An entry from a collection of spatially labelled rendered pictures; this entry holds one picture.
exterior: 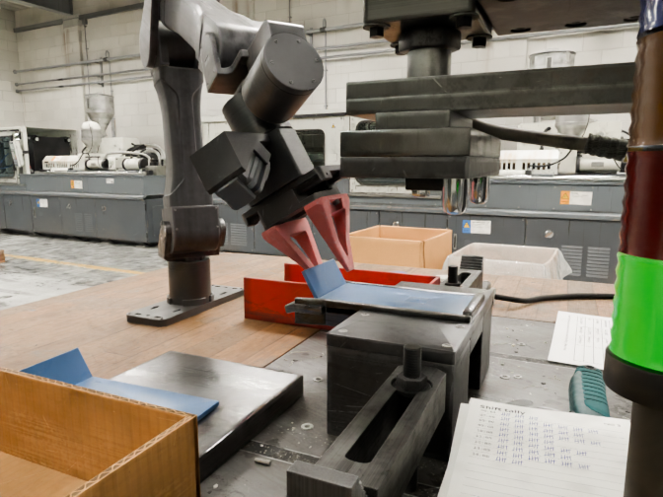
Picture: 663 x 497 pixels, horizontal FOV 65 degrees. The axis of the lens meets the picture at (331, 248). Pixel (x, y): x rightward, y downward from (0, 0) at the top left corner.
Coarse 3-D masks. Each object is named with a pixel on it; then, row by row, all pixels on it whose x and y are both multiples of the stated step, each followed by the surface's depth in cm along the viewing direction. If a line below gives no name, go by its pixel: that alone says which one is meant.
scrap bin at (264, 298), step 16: (288, 272) 82; (352, 272) 78; (368, 272) 77; (384, 272) 76; (256, 288) 71; (272, 288) 70; (288, 288) 69; (304, 288) 68; (256, 304) 72; (272, 304) 71; (272, 320) 71; (288, 320) 70
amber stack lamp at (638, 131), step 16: (640, 48) 16; (656, 48) 16; (640, 64) 16; (656, 64) 16; (640, 80) 16; (656, 80) 16; (640, 96) 16; (656, 96) 16; (640, 112) 16; (656, 112) 16; (640, 128) 16; (656, 128) 16; (640, 144) 16; (656, 144) 16
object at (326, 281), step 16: (304, 272) 49; (320, 272) 52; (336, 272) 55; (320, 288) 50; (336, 288) 53; (352, 288) 53; (368, 288) 53; (384, 288) 53; (384, 304) 47; (400, 304) 47; (416, 304) 47; (432, 304) 47; (448, 304) 47; (464, 304) 47
